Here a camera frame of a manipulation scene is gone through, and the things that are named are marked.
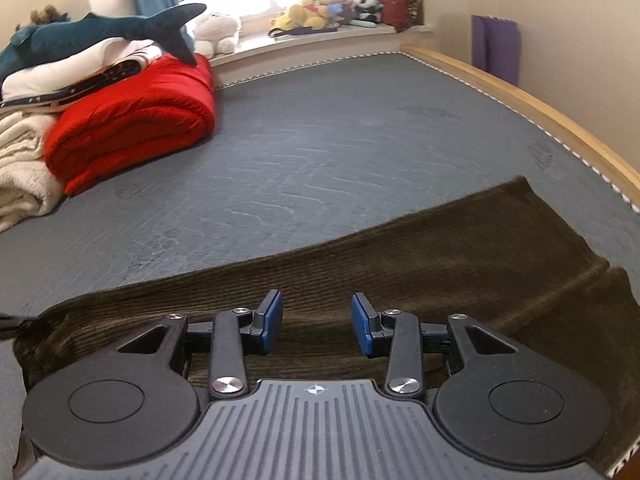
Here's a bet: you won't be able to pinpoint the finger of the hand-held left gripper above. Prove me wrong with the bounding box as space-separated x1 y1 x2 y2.
0 313 29 336

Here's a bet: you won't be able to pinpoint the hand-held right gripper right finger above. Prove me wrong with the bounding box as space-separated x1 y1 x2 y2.
351 292 522 402

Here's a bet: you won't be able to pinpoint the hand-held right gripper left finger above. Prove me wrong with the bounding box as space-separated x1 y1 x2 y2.
116 288 284 402

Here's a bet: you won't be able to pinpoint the brown corduroy pants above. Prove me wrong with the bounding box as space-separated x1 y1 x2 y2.
12 175 640 478

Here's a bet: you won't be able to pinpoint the cream folded blanket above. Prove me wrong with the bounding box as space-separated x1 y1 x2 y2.
0 110 68 233

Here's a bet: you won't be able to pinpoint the grey quilted mattress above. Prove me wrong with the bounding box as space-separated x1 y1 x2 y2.
0 52 640 480

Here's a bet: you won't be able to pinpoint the red folded blanket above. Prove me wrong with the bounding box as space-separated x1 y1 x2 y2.
44 52 217 197

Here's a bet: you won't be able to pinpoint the white folded quilt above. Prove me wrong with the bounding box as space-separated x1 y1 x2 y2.
2 37 166 101

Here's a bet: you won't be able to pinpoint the white windowsill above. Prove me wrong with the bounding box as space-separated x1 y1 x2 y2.
207 22 436 68

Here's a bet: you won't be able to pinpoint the white plush toy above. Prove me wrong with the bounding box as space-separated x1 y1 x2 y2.
192 11 242 57

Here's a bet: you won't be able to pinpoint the blue shark plush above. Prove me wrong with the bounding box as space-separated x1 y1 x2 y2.
0 3 208 83

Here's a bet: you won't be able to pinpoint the purple mat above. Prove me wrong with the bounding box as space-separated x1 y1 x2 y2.
471 15 521 86

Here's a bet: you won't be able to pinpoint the panda plush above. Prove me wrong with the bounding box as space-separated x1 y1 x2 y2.
354 0 383 23

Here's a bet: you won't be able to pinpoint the yellow bear plush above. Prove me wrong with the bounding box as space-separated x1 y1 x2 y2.
287 0 352 31

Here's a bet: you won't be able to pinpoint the wooden bed frame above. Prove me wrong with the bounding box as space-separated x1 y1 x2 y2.
400 44 640 480

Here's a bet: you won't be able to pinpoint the black strap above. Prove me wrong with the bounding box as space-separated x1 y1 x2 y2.
268 25 341 37

